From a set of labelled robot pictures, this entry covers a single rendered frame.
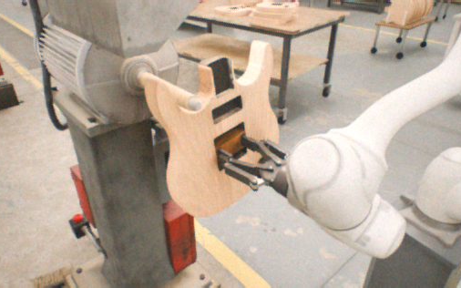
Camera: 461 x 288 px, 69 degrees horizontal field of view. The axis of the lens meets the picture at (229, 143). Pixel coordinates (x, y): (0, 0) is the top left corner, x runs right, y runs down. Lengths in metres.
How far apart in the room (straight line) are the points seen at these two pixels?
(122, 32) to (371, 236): 0.49
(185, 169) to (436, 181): 0.79
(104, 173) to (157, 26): 0.67
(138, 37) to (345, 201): 0.36
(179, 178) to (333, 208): 0.39
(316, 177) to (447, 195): 0.81
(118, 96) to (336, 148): 0.54
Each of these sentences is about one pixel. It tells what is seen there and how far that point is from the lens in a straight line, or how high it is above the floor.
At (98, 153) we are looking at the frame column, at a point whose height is 0.99.
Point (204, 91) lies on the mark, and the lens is 0.75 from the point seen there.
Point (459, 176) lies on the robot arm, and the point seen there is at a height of 0.93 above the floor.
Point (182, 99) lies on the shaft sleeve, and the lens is 0.67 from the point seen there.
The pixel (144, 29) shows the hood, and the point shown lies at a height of 1.42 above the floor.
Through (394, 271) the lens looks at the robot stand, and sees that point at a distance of 1.43.
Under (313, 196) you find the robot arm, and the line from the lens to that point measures 0.46.
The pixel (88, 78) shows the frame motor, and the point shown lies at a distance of 0.81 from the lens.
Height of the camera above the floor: 1.52
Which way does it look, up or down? 31 degrees down
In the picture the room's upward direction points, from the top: straight up
